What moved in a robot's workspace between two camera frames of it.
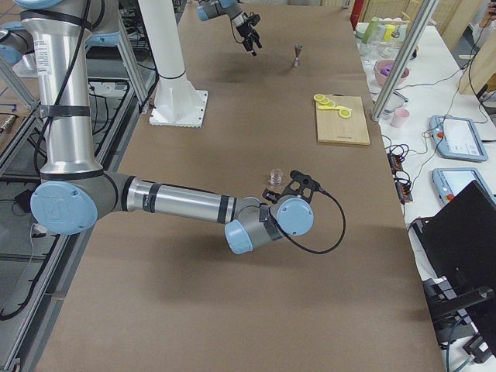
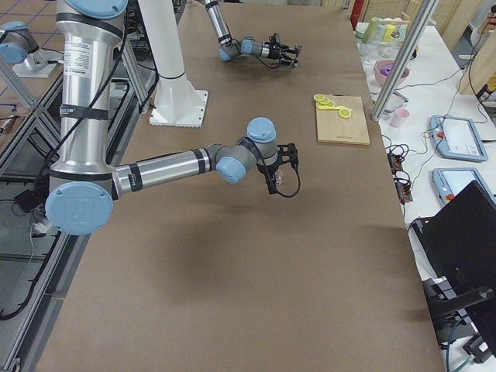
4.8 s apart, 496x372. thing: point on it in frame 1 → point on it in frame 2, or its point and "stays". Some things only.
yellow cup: [390, 29] stays
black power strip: [402, 184] stays
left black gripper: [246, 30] → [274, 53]
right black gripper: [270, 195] → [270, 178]
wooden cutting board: [333, 129] stays
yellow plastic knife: [329, 108] stays
